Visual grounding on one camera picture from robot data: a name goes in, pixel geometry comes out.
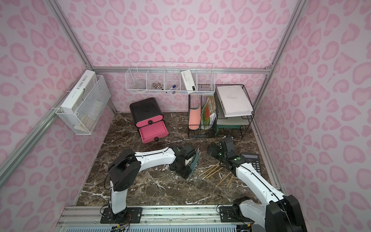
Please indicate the green red booklet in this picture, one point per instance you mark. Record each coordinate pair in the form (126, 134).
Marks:
(208, 114)

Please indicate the white side wire basket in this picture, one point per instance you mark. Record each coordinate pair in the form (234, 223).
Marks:
(84, 120)

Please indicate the black pink drawer cabinet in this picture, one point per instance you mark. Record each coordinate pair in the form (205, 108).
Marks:
(145, 109)

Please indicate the pink folder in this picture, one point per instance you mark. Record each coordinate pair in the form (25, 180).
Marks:
(194, 118)

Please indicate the black wire file rack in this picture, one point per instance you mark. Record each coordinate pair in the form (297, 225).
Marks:
(196, 100)

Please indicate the white paper stack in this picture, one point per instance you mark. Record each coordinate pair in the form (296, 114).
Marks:
(234, 101)

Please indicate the white wire wall basket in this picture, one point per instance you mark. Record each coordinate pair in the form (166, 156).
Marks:
(158, 77)

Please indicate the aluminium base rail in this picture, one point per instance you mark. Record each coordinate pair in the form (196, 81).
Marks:
(189, 218)

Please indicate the white box in basket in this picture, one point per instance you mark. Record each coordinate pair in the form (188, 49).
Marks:
(188, 80)

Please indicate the black wire paper tray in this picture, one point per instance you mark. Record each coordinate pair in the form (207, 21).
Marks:
(236, 127)

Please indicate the black calculator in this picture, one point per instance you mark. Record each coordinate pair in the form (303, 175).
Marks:
(254, 159)

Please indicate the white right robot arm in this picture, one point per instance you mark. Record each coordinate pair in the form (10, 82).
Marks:
(276, 212)

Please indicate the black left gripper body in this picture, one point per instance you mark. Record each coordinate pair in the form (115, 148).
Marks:
(182, 167)

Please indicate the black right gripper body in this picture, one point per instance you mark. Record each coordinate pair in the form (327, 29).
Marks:
(220, 151)

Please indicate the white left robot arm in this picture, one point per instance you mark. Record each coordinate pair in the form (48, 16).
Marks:
(125, 168)

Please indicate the white book in side basket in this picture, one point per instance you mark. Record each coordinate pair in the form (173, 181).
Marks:
(79, 92)

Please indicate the pink top drawer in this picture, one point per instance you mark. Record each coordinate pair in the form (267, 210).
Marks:
(149, 121)

